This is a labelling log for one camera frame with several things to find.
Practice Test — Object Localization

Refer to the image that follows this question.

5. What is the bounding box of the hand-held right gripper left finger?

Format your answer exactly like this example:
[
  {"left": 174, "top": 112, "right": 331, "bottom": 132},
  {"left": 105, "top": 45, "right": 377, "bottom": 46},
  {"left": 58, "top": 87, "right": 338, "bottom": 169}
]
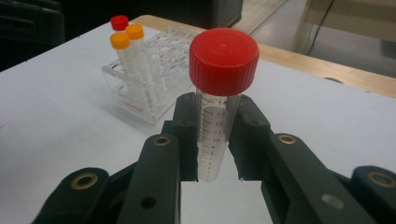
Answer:
[{"left": 116, "top": 92, "right": 200, "bottom": 224}]

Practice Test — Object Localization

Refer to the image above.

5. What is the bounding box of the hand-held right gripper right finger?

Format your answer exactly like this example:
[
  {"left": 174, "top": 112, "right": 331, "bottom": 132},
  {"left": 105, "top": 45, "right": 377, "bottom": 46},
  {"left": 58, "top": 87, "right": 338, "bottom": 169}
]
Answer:
[{"left": 228, "top": 94, "right": 377, "bottom": 224}]

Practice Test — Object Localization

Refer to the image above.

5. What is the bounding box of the clear plastic tube rack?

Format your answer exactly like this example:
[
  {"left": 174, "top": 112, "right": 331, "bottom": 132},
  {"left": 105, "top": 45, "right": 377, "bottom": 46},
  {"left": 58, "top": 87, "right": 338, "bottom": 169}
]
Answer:
[{"left": 101, "top": 24, "right": 208, "bottom": 126}]

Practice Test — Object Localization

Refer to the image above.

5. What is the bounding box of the red capped test tube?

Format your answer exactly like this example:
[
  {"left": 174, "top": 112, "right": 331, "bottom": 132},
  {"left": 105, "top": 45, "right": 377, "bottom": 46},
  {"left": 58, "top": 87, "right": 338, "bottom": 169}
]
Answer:
[
  {"left": 189, "top": 27, "right": 261, "bottom": 183},
  {"left": 110, "top": 14, "right": 130, "bottom": 32}
]

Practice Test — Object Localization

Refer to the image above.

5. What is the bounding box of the orange capped test tube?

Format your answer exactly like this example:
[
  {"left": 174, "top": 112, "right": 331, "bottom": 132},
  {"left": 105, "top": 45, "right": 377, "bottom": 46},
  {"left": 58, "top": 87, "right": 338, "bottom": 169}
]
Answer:
[
  {"left": 125, "top": 23, "right": 169, "bottom": 104},
  {"left": 109, "top": 32, "right": 150, "bottom": 106}
]

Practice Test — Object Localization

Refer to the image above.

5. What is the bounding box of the light wooden furniture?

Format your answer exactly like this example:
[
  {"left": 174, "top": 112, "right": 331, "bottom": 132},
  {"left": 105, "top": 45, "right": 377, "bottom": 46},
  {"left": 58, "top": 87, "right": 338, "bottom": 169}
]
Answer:
[{"left": 292, "top": 0, "right": 396, "bottom": 54}]

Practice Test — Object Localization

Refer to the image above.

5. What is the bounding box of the black equipment case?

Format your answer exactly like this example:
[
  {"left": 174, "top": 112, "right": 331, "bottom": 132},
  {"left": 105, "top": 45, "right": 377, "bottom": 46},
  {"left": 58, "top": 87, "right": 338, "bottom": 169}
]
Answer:
[{"left": 0, "top": 0, "right": 65, "bottom": 73}]

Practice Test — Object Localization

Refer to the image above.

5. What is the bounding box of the black floor cable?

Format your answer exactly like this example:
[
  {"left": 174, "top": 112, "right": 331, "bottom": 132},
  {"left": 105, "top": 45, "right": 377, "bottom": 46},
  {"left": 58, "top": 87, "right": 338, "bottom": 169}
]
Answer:
[{"left": 306, "top": 0, "right": 336, "bottom": 57}]

